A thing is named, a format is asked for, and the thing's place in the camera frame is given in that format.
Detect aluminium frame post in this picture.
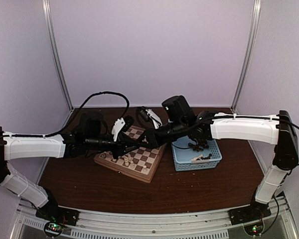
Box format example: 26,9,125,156
42,0,73,111
231,0,262,113

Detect right black cable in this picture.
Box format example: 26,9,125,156
136,107,205,150

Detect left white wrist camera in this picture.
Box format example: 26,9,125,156
111,116,134,142

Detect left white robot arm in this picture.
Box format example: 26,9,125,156
0,114,144,221

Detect wooden folding chess board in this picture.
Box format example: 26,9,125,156
94,125,168,185

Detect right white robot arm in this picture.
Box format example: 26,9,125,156
141,95,299,220

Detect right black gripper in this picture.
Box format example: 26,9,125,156
134,119,186,150

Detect white chess pieces pile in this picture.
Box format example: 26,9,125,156
191,154,203,162

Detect front aluminium rail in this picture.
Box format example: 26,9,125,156
8,195,299,239

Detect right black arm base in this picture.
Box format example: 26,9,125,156
228,199,272,225

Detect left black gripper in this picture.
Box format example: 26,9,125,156
86,134,138,159

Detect white queen chess piece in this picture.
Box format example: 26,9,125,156
124,158,130,167

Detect dark chess pieces pile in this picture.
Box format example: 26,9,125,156
187,139,212,160

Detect left aluminium frame post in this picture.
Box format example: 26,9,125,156
42,0,73,111

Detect right aluminium frame post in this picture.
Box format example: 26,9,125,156
231,0,262,113

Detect light blue plastic basket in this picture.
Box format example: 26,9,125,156
171,136,222,171

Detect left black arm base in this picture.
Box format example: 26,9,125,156
35,188,79,226

